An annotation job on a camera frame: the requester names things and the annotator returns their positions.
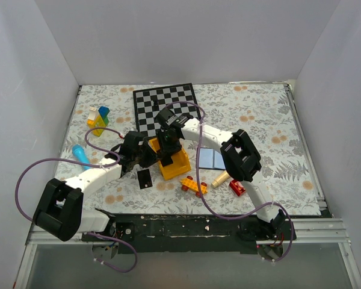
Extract yellow plastic bin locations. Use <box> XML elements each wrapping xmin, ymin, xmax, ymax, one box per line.
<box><xmin>158</xmin><ymin>147</ymin><xmax>191</xmax><ymax>181</ymax></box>

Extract black leather card holder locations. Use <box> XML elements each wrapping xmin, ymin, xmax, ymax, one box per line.
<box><xmin>199</xmin><ymin>148</ymin><xmax>225</xmax><ymax>170</ymax></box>

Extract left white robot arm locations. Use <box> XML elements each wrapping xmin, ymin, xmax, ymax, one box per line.
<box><xmin>32</xmin><ymin>131</ymin><xmax>158</xmax><ymax>241</ymax></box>

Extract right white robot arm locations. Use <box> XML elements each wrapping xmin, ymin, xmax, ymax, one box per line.
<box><xmin>155</xmin><ymin>108</ymin><xmax>287</xmax><ymax>240</ymax></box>

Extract black card on table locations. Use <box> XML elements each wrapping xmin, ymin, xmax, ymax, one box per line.
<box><xmin>137</xmin><ymin>169</ymin><xmax>153</xmax><ymax>190</ymax></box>

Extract orange toy car block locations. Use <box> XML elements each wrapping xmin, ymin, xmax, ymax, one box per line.
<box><xmin>180</xmin><ymin>176</ymin><xmax>208</xmax><ymax>198</ymax></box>

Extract floral table mat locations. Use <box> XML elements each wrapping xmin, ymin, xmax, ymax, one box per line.
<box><xmin>61</xmin><ymin>84</ymin><xmax>321</xmax><ymax>216</ymax></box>

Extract black white chessboard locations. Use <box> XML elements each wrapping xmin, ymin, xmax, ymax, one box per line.
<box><xmin>133</xmin><ymin>83</ymin><xmax>201</xmax><ymax>137</ymax></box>

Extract colourful stacked toy blocks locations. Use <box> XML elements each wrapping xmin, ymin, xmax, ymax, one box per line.
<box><xmin>87</xmin><ymin>106</ymin><xmax>110</xmax><ymax>128</ymax></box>

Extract blue toy microphone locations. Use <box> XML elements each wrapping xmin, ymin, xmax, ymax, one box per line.
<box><xmin>72</xmin><ymin>144</ymin><xmax>91</xmax><ymax>170</ymax></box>

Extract cream toy microphone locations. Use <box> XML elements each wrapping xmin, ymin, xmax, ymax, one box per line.
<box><xmin>211</xmin><ymin>171</ymin><xmax>230</xmax><ymax>188</ymax></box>

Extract red owl toy block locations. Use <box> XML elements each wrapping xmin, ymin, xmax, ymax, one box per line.
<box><xmin>229</xmin><ymin>179</ymin><xmax>246</xmax><ymax>197</ymax></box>

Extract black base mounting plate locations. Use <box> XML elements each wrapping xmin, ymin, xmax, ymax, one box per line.
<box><xmin>82</xmin><ymin>214</ymin><xmax>297</xmax><ymax>255</ymax></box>

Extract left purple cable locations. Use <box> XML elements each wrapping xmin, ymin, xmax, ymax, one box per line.
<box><xmin>14</xmin><ymin>126</ymin><xmax>138</xmax><ymax>273</ymax></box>

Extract purple cable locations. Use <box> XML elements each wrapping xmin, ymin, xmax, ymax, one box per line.
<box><xmin>165</xmin><ymin>101</ymin><xmax>296</xmax><ymax>262</ymax></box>
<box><xmin>14</xmin><ymin>126</ymin><xmax>138</xmax><ymax>273</ymax></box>

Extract aluminium frame rail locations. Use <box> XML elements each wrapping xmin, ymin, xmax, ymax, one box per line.
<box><xmin>13</xmin><ymin>219</ymin><xmax>94</xmax><ymax>289</ymax></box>

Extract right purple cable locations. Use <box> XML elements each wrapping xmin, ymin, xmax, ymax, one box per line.
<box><xmin>165</xmin><ymin>101</ymin><xmax>296</xmax><ymax>262</ymax></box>

